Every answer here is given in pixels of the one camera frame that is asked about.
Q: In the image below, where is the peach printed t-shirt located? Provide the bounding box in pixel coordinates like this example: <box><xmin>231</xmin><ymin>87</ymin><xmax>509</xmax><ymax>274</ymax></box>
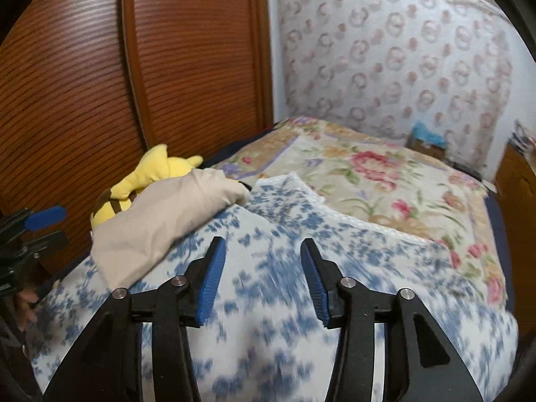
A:
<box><xmin>91</xmin><ymin>169</ymin><xmax>250</xmax><ymax>290</ymax></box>

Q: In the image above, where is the person left hand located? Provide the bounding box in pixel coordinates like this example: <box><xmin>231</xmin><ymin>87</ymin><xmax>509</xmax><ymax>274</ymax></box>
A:
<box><xmin>16</xmin><ymin>289</ymin><xmax>39</xmax><ymax>332</ymax></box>

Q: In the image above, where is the yellow plush toy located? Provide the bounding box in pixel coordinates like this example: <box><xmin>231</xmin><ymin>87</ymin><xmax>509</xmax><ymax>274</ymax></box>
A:
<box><xmin>90</xmin><ymin>144</ymin><xmax>203</xmax><ymax>229</ymax></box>

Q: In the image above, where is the brown louvered wardrobe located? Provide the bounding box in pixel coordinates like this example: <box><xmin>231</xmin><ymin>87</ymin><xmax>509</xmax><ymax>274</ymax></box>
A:
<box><xmin>1</xmin><ymin>0</ymin><xmax>273</xmax><ymax>273</ymax></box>

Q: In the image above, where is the navy bed sheet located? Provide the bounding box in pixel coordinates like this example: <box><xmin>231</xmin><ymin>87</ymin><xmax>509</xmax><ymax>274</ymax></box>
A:
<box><xmin>484</xmin><ymin>192</ymin><xmax>515</xmax><ymax>313</ymax></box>

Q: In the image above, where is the pink floral bedspread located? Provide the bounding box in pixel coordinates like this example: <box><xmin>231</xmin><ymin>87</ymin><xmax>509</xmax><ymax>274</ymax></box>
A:
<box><xmin>207</xmin><ymin>116</ymin><xmax>507</xmax><ymax>307</ymax></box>

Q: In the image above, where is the wooden sideboard cabinet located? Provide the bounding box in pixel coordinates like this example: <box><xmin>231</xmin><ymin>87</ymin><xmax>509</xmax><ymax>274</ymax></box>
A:
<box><xmin>493</xmin><ymin>141</ymin><xmax>536</xmax><ymax>344</ymax></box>

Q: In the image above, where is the blue item on box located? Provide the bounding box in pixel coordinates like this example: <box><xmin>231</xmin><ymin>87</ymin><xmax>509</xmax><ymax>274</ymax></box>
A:
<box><xmin>410</xmin><ymin>121</ymin><xmax>447</xmax><ymax>150</ymax></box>

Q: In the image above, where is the circle patterned curtain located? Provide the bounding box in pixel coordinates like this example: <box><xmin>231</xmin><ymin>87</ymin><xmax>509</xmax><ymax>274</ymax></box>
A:
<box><xmin>278</xmin><ymin>0</ymin><xmax>513</xmax><ymax>171</ymax></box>

